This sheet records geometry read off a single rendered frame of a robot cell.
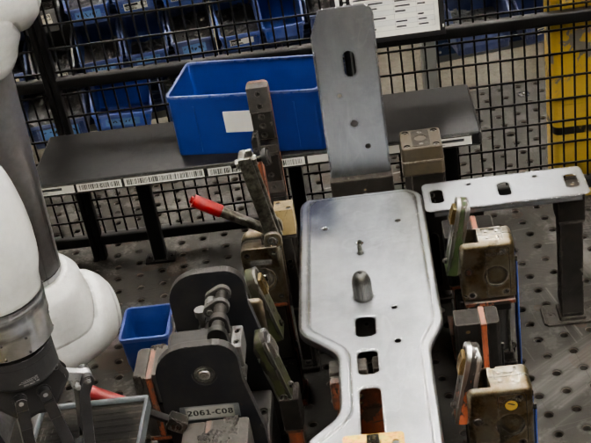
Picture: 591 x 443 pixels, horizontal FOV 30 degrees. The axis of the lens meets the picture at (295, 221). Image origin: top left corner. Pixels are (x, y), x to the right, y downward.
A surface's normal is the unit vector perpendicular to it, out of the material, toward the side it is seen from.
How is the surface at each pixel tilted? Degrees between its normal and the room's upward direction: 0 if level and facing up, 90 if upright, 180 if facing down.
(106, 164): 0
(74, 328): 93
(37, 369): 90
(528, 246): 0
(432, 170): 89
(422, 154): 89
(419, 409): 0
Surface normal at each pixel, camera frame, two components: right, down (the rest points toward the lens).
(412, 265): -0.14, -0.84
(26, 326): 0.73, 0.27
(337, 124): -0.01, 0.53
